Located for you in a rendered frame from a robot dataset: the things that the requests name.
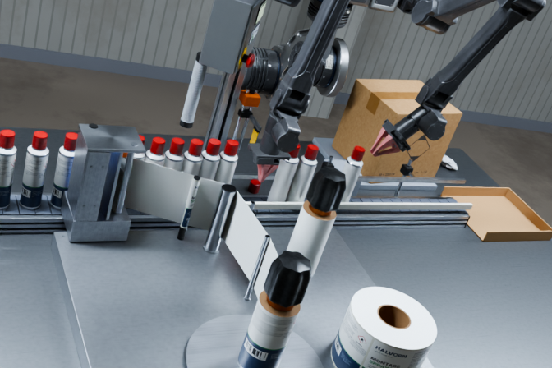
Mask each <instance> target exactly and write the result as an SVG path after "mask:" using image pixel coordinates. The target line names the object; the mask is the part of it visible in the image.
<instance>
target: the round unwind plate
mask: <svg viewBox="0 0 552 368"><path fill-rule="evenodd" d="M251 318H252V315H225V316H220V317H218V318H215V319H212V320H209V321H207V322H206V323H204V324H202V325H201V326H200V327H199V328H198V329H197V330H196V331H195V332H194V333H193V334H192V335H191V338H190V340H189V343H188V344H187V348H186V364H187V368H240V367H239V365H238V363H237V357H238V354H239V352H240V351H241V348H242V344H243V341H244V339H245V336H246V332H247V330H248V327H249V324H250V322H251ZM278 368H324V367H323V365H322V363H321V361H320V359H319V357H318V356H317V354H316V353H315V351H314V350H313V348H312V347H311V346H310V345H309V344H308V343H307V342H306V341H305V340H304V339H303V338H302V337H300V336H299V335H298V334H296V333H295V332H293V331H292V333H291V335H290V338H289V340H288V342H287V346H286V348H285V351H284V353H283V356H282V359H281V361H280V363H279V366H278Z"/></svg>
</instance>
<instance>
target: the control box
mask: <svg viewBox="0 0 552 368"><path fill-rule="evenodd" d="M263 1H264V0H214V5H213V8H212V12H211V15H210V19H209V24H208V28H207V31H206V34H205V40H204V43H203V47H202V50H201V54H200V60H199V63H200V64H203V65H206V66H208V67H212V68H214V69H217V70H220V71H224V72H226V73H228V74H231V75H233V74H234V73H237V72H238V71H239V69H240V68H241V67H242V65H243V64H244V63H243V62H242V57H243V55H244V54H246V55H249V54H250V53H251V50H252V48H253V44H254V42H255V39H253V40H252V41H251V43H250V44H249V41H250V38H251V33H252V31H253V29H254V28H255V27H256V26H257V25H258V24H259V22H260V20H259V21H258V23H257V24H256V25H254V24H255V19H256V16H257V13H258V10H259V7H260V4H261V3H262V2H263ZM248 44H249V45H248Z"/></svg>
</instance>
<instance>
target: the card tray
mask: <svg viewBox="0 0 552 368"><path fill-rule="evenodd" d="M440 196H441V197H453V198H454V199H455V200H456V201H457V202H458V203H472V204H473V206H472V208H471V209H465V210H466V211H467V212H468V214H469V215H470V216H471V217H470V218H469V220H468V222H467V226H468V227H469V228H470V229H471V230H472V231H473V232H474V233H475V234H476V235H477V236H478V237H479V238H480V239H481V240H482V241H483V242H520V241H550V239H551V238H552V227H551V226H550V225H548V224H547V223H546V222H545V221H544V220H543V219H542V218H541V217H540V216H539V215H538V214H537V213H536V212H535V211H534V210H533V209H531V208H530V207H529V206H528V205H527V204H526V203H525V202H524V201H523V200H522V199H521V198H520V197H519V196H518V195H516V194H515V193H514V192H513V191H512V190H511V189H510V188H509V187H468V186H445V187H444V189H443V191H442V193H441V195H440Z"/></svg>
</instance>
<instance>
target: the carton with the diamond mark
mask: <svg viewBox="0 0 552 368"><path fill-rule="evenodd" d="M423 85H424V83H423V82H421V81H420V80H376V79H356V80H355V83H354V86H353V87H352V92H351V94H350V97H349V99H348V101H347V106H346V107H345V110H344V113H343V116H342V119H341V122H340V124H339V126H338V130H337V133H336V135H335V137H334V140H333V144H332V147H333V148H334V149H335V150H336V151H338V152H339V153H340V154H341V155H342V156H343V157H344V158H345V159H346V160H347V157H350V156H351V155H352V151H353V150H354V147H355V146H357V145H358V146H361V147H363V148H364V149H365V153H364V155H363V158H362V162H363V163H364V164H363V166H362V169H361V172H360V174H361V175H362V176H375V177H402V176H403V174H402V173H401V172H400V169H401V167H402V165H403V164H407V163H408V161H409V159H412V164H411V166H412V167H413V168H414V169H413V172H412V173H413V175H414V176H415V177H435V174H436V173H437V171H438V168H439V166H440V164H441V161H442V159H443V157H444V154H445V152H446V150H447V148H448V146H449V143H450V141H451V139H452V137H453V134H454V132H455V130H456V128H457V126H458V123H459V121H460V119H461V116H462V112H460V111H459V110H458V109H457V108H455V107H454V106H453V105H452V104H450V103H448V104H447V106H446V108H444V109H443V110H442V112H441V113H442V114H443V117H444V118H445V119H446V120H447V125H446V126H445V133H444V135H443V136H442V137H441V138H440V139H439V140H430V139H429V138H428V137H427V136H426V135H425V134H424V133H423V132H422V131H421V130H420V129H419V131H418V132H417V133H416V134H414V135H413V136H411V137H410V138H409V139H407V140H406V142H407V143H408V144H409V146H410V147H411V149H410V150H408V151H407V150H405V151H404V152H402V151H399V152H397V153H391V154H383V155H380V156H377V157H374V155H373V154H372V153H371V152H370V150H371V148H372V146H373V145H374V143H375V141H376V139H377V137H378V135H379V133H380V130H381V129H382V128H383V127H382V125H383V124H384V121H385V120H386V119H388V120H389V121H390V122H391V123H392V124H393V125H395V124H396V123H398V122H399V121H401V120H402V119H403V118H405V117H406V116H407V115H408V114H409V113H411V112H412V111H414V110H415V109H416V108H418V107H419V106H420V104H419V103H418V102H417V101H416V100H415V98H416V97H417V95H418V94H419V92H420V90H421V87H422V86H423Z"/></svg>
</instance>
